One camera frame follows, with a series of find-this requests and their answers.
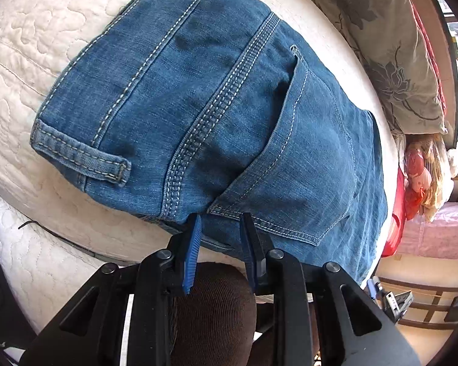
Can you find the clear plastic bag of toys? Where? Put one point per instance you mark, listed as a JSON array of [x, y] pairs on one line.
[[427, 175]]

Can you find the pink cloth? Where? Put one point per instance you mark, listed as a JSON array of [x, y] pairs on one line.
[[439, 232]]

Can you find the blue denim pants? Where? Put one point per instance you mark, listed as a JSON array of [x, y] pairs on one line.
[[229, 122]]

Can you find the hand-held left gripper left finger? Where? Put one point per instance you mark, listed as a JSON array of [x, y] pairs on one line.
[[192, 247]]

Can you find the brown knitted fabric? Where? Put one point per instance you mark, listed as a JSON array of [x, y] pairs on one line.
[[213, 312]]

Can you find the white quilted mattress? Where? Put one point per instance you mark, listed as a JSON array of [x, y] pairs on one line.
[[26, 53]]

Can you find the window frame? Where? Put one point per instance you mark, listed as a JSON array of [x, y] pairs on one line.
[[454, 45]]

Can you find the wooden chair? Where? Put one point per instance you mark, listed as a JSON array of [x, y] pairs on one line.
[[431, 305]]

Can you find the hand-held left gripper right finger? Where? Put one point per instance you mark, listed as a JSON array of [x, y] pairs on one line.
[[248, 244]]

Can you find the grey floral pillow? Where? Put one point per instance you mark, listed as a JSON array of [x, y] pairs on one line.
[[381, 42]]

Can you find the red cloth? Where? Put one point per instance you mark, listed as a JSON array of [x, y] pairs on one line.
[[396, 217]]

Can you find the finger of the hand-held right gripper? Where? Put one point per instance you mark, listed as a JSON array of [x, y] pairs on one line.
[[373, 288]]

